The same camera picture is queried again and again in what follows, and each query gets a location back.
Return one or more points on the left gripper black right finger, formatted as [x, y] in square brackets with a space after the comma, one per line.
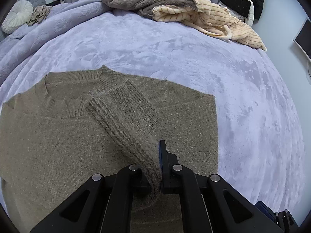
[209, 203]

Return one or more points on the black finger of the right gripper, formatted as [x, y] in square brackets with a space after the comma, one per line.
[265, 210]

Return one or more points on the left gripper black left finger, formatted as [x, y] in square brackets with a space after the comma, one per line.
[101, 204]

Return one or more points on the olive brown knit sweater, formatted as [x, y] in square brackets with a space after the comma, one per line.
[72, 125]

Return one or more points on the lavender plush blanket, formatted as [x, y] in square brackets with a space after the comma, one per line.
[261, 146]

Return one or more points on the cream striped garment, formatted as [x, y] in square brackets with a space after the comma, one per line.
[210, 19]

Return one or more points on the small beige crumpled garment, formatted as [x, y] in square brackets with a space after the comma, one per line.
[40, 13]

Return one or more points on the dark brown fuzzy garment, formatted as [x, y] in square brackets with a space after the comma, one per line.
[145, 7]

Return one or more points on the round cream pleated cushion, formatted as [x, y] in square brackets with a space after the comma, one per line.
[19, 15]

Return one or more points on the wall monitor screen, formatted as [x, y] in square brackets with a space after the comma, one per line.
[303, 39]

